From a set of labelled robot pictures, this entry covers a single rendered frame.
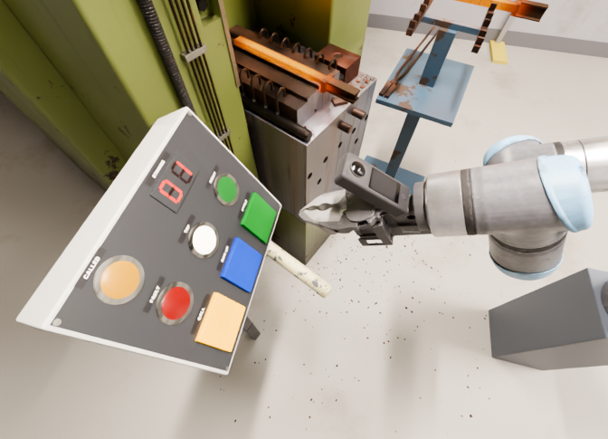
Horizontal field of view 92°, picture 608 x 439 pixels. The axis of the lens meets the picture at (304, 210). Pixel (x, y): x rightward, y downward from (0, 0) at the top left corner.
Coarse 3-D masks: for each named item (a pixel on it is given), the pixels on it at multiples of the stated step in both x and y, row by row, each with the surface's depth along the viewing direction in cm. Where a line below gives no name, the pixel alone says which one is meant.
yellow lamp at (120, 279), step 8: (112, 264) 34; (120, 264) 35; (128, 264) 36; (104, 272) 34; (112, 272) 34; (120, 272) 35; (128, 272) 36; (136, 272) 37; (104, 280) 34; (112, 280) 34; (120, 280) 35; (128, 280) 36; (136, 280) 37; (104, 288) 34; (112, 288) 34; (120, 288) 35; (128, 288) 36; (136, 288) 36; (112, 296) 34; (120, 296) 35
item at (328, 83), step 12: (240, 36) 92; (252, 48) 88; (264, 48) 88; (276, 60) 86; (288, 60) 85; (300, 72) 83; (312, 72) 82; (324, 84) 79; (336, 84) 79; (348, 84) 79; (348, 96) 79
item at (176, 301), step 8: (176, 288) 41; (184, 288) 42; (168, 296) 40; (176, 296) 41; (184, 296) 42; (168, 304) 40; (176, 304) 41; (184, 304) 42; (168, 312) 40; (176, 312) 41; (184, 312) 42
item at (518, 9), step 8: (456, 0) 104; (464, 0) 103; (472, 0) 102; (480, 0) 101; (488, 0) 100; (496, 0) 100; (504, 0) 100; (520, 0) 98; (528, 0) 97; (496, 8) 101; (504, 8) 100; (512, 8) 99; (520, 8) 99; (528, 8) 98; (536, 8) 97; (544, 8) 96; (520, 16) 100; (528, 16) 99; (536, 16) 98
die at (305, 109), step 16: (240, 32) 96; (240, 48) 90; (272, 48) 91; (288, 48) 91; (240, 64) 87; (256, 64) 87; (272, 64) 86; (304, 64) 85; (320, 64) 87; (256, 80) 85; (272, 80) 83; (288, 80) 83; (304, 80) 82; (256, 96) 85; (272, 96) 81; (288, 96) 81; (304, 96) 79; (320, 96) 84; (288, 112) 81; (304, 112) 82
